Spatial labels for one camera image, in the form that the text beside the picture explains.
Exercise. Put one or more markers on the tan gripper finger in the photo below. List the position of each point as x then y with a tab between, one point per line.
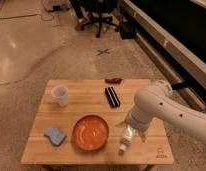
121	124
143	136

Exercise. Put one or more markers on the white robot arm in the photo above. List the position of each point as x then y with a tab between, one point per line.
154	101

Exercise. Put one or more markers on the white ceramic cup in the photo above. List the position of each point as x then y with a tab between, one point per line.
60	95

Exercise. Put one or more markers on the white plastic bottle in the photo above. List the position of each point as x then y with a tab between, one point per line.
126	139

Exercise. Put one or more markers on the orange bowl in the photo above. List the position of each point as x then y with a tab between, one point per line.
90	133

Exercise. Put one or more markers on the black striped block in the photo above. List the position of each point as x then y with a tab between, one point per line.
112	97

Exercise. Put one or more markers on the wooden table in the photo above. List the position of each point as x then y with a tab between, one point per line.
86	97

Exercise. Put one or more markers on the blue sponge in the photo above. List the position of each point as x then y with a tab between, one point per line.
55	135

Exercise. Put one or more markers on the black office chair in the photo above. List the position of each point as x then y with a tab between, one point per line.
89	12

